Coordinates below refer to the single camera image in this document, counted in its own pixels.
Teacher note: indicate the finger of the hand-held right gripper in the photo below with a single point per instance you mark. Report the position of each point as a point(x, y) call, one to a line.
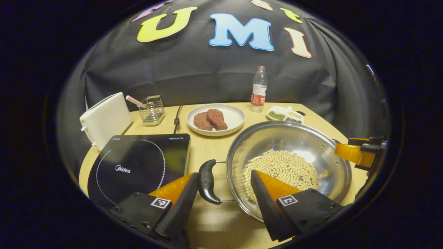
point(373, 142)
point(349, 153)

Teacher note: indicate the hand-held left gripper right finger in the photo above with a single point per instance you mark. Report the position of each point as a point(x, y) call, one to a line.
point(270, 214)

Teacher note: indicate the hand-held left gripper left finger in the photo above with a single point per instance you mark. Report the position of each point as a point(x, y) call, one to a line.
point(178, 214)

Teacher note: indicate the black induction cooktop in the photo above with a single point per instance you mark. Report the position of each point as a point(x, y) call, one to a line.
point(138, 162)

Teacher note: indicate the pile of soybeans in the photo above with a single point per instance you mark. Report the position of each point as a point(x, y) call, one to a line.
point(283, 169)

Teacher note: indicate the white divided spice dish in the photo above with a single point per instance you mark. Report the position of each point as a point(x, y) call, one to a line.
point(280, 114)

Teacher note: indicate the brown meat patty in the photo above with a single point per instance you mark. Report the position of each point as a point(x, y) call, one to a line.
point(217, 119)
point(202, 121)

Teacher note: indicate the white round plate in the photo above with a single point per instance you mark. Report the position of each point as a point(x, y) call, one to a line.
point(233, 117)

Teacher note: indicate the plastic water bottle red label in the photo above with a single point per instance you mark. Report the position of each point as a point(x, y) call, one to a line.
point(258, 93)

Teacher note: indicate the white toaster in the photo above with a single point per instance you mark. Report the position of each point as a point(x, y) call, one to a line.
point(105, 119)

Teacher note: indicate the pink utensil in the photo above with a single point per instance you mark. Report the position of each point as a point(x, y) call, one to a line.
point(133, 100)

